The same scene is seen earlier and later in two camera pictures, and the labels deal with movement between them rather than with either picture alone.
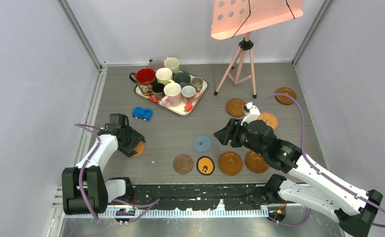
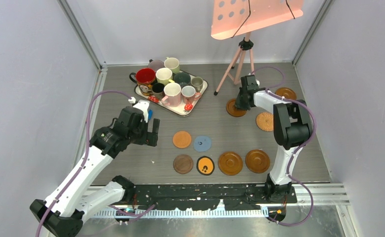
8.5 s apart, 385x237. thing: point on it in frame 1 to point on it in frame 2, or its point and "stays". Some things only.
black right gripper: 230,132 to 238,105
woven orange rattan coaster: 270,119 stays
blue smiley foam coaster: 202,143 stays
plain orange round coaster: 140,149 to 182,139
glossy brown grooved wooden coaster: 255,162 stays
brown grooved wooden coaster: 230,163 stays
